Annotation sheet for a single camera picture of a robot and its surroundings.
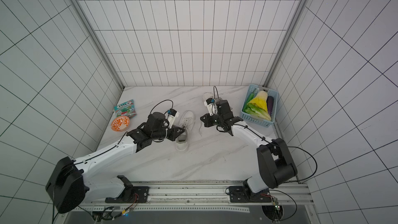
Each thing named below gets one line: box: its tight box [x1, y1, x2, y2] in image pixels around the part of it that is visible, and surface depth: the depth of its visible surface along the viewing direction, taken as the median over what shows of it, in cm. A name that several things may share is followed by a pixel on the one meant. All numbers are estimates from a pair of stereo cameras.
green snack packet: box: [114, 99, 138, 119], surface depth 105 cm
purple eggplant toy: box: [266, 95, 275, 117], surface depth 106 cm
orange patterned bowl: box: [110, 115, 131, 133], surface depth 99 cm
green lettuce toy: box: [244, 103, 272, 122], surface depth 99 cm
